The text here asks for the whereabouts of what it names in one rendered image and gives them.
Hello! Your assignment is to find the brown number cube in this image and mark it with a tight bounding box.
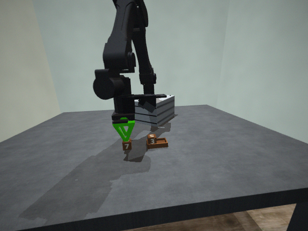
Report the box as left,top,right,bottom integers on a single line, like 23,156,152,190
147,134,156,144
122,139,132,150

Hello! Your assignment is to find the orange rectangular tray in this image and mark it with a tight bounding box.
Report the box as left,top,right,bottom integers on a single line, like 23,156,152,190
146,138,168,149

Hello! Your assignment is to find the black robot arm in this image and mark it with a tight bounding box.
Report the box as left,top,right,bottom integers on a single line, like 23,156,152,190
93,0,167,114

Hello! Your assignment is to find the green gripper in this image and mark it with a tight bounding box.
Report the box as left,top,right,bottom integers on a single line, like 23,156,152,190
112,94,135,141

